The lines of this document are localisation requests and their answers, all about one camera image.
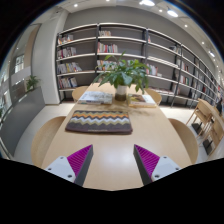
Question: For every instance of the dark metal bookshelf unit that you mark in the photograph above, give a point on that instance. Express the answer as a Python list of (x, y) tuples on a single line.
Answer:
[(86, 63)]

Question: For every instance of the light wooden round-back chair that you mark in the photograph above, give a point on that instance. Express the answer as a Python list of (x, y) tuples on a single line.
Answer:
[(186, 140), (79, 92), (155, 96), (45, 140)]

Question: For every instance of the grey low counter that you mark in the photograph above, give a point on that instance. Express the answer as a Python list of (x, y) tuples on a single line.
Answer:
[(20, 120)]

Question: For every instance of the green potted plant white pot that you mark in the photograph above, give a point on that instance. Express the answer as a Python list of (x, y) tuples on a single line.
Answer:
[(123, 78)]

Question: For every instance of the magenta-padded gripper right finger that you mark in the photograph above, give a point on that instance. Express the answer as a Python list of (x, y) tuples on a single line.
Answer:
[(160, 166)]

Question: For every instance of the yellow picture book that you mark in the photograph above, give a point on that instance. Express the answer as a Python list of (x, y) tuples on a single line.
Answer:
[(141, 100)]

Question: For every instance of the large white book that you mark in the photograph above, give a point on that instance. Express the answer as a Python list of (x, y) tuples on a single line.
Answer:
[(96, 97)]

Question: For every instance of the small green floor plant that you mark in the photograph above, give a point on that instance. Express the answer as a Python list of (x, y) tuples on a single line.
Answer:
[(32, 82)]

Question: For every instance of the round ceiling lights group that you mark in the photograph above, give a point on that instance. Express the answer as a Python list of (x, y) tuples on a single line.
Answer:
[(172, 13)]

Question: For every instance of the wooden slatted chairs group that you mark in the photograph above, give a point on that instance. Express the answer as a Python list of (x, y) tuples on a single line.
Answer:
[(208, 120)]

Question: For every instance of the zigzag striped brown towel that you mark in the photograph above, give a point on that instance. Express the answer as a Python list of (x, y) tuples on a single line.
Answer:
[(99, 122)]

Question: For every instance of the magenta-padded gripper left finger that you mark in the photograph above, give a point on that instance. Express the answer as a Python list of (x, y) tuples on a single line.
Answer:
[(63, 166)]

